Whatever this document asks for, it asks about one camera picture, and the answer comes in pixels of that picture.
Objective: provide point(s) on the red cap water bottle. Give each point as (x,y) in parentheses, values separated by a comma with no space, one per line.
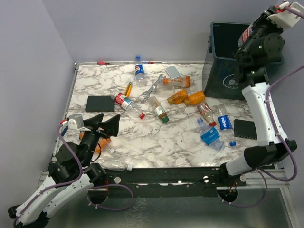
(245,35)

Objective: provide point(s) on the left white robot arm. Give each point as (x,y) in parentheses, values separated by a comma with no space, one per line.
(73,171)

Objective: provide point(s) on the large orange drink bottle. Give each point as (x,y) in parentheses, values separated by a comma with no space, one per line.
(102,143)

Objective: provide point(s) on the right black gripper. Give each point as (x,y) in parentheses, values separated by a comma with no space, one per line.
(262,19)

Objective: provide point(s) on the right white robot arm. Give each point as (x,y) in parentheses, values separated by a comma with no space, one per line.
(273,143)

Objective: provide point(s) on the yellow utility knife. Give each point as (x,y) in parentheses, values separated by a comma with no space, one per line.
(128,89)

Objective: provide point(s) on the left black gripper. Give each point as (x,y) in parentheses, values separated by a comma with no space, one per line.
(110,126)

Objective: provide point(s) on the Pepsi bottle right side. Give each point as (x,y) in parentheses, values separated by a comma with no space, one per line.
(225,125)

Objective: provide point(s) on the red marker pen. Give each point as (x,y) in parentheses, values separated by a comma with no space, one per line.
(103,63)

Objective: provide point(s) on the Starbucks coffee bottle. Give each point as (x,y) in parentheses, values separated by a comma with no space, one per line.
(158,109)

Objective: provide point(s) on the clear crushed bottle front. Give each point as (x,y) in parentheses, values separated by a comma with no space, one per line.
(117,164)

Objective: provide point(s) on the orange juice bottle patterned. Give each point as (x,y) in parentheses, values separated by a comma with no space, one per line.
(178,97)

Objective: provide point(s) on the upright Pepsi bottle far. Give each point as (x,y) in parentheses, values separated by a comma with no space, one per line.
(140,77)

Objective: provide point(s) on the black foam pad left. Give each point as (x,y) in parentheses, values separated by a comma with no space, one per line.
(99,104)

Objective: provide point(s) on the crushed orange label bottle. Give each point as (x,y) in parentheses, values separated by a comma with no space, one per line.
(184,82)

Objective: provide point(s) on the red label water bottle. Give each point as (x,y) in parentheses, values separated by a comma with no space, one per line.
(131,108)

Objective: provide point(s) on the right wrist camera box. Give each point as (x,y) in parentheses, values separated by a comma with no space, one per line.
(287,15)

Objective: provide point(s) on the light blue label bottle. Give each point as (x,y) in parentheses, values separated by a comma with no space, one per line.
(209,135)

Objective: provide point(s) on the silver wrench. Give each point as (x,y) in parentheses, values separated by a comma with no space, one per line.
(147,93)

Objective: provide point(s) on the white power bank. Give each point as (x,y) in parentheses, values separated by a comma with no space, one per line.
(172,72)

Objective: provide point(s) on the plain orange juice bottle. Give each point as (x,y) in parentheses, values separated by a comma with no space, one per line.
(195,98)

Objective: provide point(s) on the black foam pad right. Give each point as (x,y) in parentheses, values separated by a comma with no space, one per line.
(245,129)

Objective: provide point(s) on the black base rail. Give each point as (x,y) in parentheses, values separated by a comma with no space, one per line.
(174,182)

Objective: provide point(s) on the dark green plastic bin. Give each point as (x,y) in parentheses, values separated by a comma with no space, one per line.
(219,81)

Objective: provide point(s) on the black foam pad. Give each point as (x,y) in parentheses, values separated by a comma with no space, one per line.
(245,129)
(99,104)

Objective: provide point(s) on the small red label bottle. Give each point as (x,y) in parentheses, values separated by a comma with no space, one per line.
(206,113)

